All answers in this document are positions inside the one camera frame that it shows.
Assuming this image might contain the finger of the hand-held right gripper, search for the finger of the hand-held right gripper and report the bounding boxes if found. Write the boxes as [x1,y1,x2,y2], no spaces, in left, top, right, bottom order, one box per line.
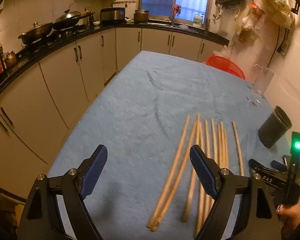
[270,160,288,172]
[249,159,273,174]

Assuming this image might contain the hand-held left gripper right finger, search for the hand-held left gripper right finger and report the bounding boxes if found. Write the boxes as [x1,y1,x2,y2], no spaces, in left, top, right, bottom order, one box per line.
[189,144,283,240]

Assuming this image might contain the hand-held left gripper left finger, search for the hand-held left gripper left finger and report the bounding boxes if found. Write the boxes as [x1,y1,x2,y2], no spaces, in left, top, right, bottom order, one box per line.
[20,144,108,240]

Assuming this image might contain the bunch of wooden chopsticks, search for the bunch of wooden chopsticks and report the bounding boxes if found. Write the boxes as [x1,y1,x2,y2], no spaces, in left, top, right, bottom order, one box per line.
[146,112,245,235]

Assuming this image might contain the dark grey chopstick holder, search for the dark grey chopstick holder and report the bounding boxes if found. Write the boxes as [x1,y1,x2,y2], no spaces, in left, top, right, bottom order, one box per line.
[258,105,292,148]

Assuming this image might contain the person's right hand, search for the person's right hand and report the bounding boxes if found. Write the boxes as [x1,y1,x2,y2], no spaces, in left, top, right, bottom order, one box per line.
[277,201,300,224]

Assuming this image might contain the small metal clips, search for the small metal clips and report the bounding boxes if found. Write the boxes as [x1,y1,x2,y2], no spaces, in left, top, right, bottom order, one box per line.
[245,94,262,106]

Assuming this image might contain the blue tablecloth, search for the blue tablecloth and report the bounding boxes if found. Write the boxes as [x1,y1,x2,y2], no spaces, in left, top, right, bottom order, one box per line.
[46,51,290,240]

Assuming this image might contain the clear glass mug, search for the clear glass mug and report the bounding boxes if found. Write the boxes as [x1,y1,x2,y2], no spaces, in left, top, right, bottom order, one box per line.
[252,64,275,98]

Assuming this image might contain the beige base cabinets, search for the beige base cabinets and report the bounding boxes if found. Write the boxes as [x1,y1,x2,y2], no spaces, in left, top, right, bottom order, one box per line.
[0,27,230,200]

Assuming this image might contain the red plastic basin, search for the red plastic basin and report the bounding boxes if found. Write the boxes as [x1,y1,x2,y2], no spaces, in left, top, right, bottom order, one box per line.
[205,56,246,80]

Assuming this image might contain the black kitchen countertop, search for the black kitchen countertop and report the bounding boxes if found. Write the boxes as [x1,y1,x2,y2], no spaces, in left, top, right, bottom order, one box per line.
[0,21,230,105]

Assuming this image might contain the brown jar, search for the brown jar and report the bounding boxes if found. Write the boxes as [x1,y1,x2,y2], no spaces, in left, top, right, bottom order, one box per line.
[5,51,17,68]

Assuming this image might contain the gas stove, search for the gas stove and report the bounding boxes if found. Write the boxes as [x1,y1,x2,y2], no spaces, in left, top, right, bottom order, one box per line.
[24,25,90,52]

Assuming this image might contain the hanging plastic bags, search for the hanging plastic bags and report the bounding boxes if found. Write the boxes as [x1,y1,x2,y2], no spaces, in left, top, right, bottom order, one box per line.
[234,0,268,44]

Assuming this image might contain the dark pot with glass lid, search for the dark pot with glass lid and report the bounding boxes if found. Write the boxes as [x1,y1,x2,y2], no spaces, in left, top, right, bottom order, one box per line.
[18,22,53,45]

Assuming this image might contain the green label detergent bottle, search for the green label detergent bottle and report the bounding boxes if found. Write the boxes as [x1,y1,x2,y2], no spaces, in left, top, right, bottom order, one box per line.
[192,12,206,28]

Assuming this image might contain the black wok with lid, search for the black wok with lid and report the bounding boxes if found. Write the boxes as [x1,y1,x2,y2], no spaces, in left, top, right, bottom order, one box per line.
[52,10,95,30]

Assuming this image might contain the silver rice cooker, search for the silver rice cooker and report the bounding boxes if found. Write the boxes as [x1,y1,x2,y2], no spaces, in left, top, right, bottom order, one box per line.
[100,7,126,22]

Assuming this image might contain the brown cooking pot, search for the brown cooking pot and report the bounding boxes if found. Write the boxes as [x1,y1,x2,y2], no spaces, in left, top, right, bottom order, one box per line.
[133,9,150,23]

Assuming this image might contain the plastic bag of flatbread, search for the plastic bag of flatbread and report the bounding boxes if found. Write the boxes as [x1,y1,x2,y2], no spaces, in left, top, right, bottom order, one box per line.
[261,0,297,28]

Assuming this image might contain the wall power strip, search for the wall power strip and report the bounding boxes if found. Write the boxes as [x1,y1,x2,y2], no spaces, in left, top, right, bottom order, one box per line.
[277,27,290,55]

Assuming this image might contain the black power cable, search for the black power cable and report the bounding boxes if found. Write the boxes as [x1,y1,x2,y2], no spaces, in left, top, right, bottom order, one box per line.
[266,26,282,68]

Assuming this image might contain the wall hook rail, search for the wall hook rail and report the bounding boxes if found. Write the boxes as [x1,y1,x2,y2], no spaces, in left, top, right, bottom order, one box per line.
[111,1,136,7]

